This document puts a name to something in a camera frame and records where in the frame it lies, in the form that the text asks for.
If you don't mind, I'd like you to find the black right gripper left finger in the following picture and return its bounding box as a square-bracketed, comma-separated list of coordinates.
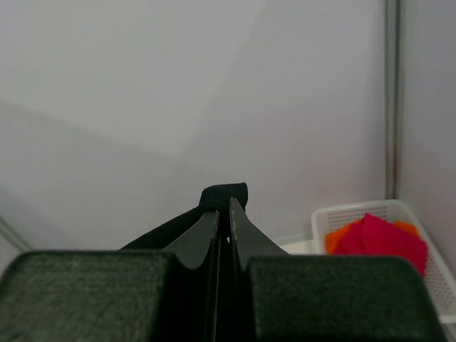
[1, 212, 219, 341]

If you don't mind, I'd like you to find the right rear frame post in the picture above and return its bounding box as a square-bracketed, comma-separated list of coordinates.
[384, 1, 403, 200]

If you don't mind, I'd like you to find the black t shirt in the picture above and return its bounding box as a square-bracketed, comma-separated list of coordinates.
[122, 182, 248, 250]

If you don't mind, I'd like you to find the white plastic basket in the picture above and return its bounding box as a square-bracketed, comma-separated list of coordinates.
[311, 199, 455, 324]

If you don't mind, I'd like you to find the orange t shirt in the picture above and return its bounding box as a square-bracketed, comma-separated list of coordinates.
[325, 219, 420, 254]

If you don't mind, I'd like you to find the pink t shirt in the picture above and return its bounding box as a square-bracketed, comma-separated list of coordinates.
[334, 214, 428, 277]

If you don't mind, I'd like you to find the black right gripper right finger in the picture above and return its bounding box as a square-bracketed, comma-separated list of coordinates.
[229, 199, 446, 341]

